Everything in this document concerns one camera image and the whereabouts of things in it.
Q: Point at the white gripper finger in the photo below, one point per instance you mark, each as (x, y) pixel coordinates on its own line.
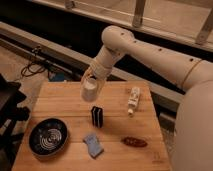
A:
(100, 83)
(87, 74)

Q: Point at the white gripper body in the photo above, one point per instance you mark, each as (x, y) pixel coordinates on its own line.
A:
(99, 71)

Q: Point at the white ceramic cup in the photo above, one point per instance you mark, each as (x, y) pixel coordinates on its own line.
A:
(89, 89)

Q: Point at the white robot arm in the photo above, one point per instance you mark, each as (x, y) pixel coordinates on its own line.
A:
(193, 141)

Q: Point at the black striped eraser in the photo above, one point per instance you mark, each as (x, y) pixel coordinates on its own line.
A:
(97, 116)

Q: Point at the white tube bottle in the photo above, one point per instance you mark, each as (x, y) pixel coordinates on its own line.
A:
(133, 100)

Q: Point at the wooden table board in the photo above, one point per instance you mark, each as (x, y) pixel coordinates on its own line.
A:
(62, 100)

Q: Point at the blue sponge cloth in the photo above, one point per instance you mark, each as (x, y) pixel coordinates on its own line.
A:
(94, 147)

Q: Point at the brown red oval object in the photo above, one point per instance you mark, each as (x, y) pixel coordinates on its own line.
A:
(134, 142)

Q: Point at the black patterned bowl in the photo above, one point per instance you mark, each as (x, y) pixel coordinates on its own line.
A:
(48, 137)

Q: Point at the black stand equipment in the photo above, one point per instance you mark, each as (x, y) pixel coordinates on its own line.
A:
(10, 96)

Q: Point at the metal floor rail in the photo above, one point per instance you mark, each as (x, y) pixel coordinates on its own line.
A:
(23, 42)

